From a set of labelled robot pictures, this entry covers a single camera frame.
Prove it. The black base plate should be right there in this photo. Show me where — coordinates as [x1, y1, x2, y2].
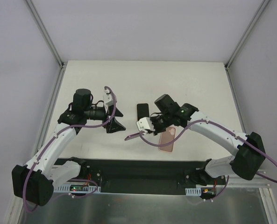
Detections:
[51, 156, 226, 193]

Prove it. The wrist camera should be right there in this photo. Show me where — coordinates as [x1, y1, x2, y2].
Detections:
[103, 90, 114, 106]
[136, 117, 155, 133]

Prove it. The left aluminium frame post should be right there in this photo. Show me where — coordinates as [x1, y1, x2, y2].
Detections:
[23, 0, 65, 69]

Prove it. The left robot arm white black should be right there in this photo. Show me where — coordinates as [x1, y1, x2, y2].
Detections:
[12, 86, 126, 206]

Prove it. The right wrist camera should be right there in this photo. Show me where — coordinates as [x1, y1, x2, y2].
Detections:
[136, 117, 155, 133]

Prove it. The aluminium frame post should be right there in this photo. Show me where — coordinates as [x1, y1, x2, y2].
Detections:
[224, 0, 272, 70]
[23, 0, 65, 69]

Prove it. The pink phone case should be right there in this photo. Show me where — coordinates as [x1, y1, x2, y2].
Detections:
[158, 127, 176, 153]

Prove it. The right aluminium frame post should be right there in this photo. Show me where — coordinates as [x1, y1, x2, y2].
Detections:
[224, 0, 272, 70]

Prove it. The front aluminium rail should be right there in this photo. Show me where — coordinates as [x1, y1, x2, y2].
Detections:
[228, 175, 270, 188]

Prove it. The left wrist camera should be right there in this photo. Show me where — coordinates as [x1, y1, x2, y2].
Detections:
[103, 90, 114, 106]

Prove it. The right white cable duct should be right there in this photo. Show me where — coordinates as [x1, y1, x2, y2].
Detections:
[185, 187, 202, 196]

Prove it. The white cable duct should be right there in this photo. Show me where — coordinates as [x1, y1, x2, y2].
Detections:
[185, 187, 202, 196]
[54, 184, 101, 194]

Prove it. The purple smartphone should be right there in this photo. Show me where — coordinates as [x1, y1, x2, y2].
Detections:
[124, 131, 146, 141]

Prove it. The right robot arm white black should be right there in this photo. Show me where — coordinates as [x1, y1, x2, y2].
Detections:
[150, 94, 265, 186]

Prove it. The left white cable duct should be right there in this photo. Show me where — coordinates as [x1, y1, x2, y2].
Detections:
[54, 184, 101, 194]

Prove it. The phone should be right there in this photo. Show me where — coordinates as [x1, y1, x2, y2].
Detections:
[136, 103, 150, 121]

